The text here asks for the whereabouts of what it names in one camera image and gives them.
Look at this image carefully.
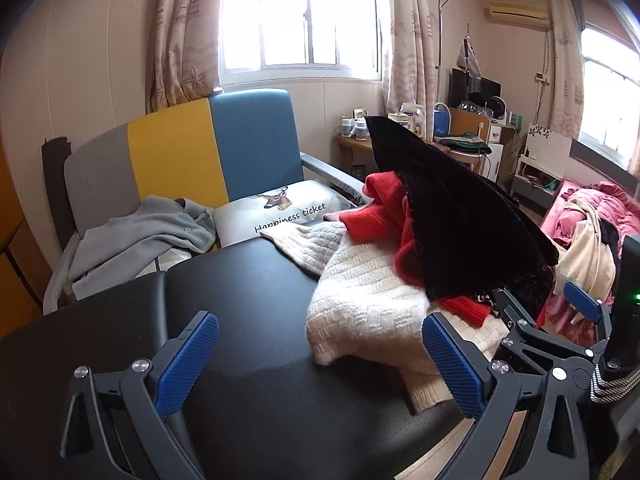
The cream knit sweater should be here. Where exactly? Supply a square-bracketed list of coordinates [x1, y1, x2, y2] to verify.
[260, 221, 511, 413]

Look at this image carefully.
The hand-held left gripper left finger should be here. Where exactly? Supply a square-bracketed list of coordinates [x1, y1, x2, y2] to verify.
[60, 310, 221, 480]

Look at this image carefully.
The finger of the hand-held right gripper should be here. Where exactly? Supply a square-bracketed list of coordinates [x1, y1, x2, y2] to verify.
[562, 281, 615, 346]
[492, 287, 606, 361]

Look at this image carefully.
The white deer print pillow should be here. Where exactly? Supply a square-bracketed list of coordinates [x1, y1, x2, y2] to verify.
[214, 178, 353, 248]

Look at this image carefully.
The large window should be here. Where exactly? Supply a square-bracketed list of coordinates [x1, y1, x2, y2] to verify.
[217, 0, 388, 83]

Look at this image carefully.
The cream air conditioner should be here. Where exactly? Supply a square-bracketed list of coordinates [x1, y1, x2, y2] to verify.
[482, 1, 551, 30]

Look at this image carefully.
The blue jug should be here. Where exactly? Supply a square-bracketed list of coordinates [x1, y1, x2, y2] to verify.
[432, 102, 453, 138]

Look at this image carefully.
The red sweater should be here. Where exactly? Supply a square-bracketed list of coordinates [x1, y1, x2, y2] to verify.
[340, 171, 493, 328]

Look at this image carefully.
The pink blanket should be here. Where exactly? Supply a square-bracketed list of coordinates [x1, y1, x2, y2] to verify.
[540, 178, 640, 351]

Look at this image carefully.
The white box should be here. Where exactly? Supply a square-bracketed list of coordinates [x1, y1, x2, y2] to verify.
[400, 102, 426, 136]

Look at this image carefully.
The grey garment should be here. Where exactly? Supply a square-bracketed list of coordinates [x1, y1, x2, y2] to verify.
[70, 195, 218, 301]

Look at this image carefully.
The dark green cloth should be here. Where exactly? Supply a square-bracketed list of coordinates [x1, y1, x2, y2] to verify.
[434, 131, 493, 155]

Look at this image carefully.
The grey yellow blue sofa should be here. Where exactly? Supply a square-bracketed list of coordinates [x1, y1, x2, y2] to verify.
[42, 88, 373, 316]

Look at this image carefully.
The white shelf unit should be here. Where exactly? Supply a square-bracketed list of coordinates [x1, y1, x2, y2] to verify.
[510, 122, 573, 206]

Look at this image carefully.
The cream garment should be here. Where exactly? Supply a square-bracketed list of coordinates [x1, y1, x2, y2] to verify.
[552, 197, 618, 311]

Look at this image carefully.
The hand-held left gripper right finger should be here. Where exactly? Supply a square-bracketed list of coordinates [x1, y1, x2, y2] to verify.
[421, 312, 601, 480]

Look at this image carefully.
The orange wooden cabinet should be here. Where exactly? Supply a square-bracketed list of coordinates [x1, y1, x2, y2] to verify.
[0, 150, 53, 341]

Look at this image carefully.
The black monitor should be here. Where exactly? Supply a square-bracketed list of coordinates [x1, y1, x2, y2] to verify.
[447, 67, 502, 111]

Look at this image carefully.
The dark purple velvet garment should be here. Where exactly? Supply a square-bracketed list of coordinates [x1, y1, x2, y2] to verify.
[365, 115, 561, 326]

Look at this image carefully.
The pink patterned curtain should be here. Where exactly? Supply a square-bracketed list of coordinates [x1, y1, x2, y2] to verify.
[545, 0, 586, 138]
[384, 0, 441, 121]
[145, 0, 228, 113]

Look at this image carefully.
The hanging grey bag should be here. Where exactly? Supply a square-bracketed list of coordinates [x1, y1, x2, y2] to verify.
[457, 37, 482, 78]

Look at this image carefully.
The metal stand pole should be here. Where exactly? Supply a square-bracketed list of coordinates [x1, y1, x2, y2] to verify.
[436, 0, 468, 106]

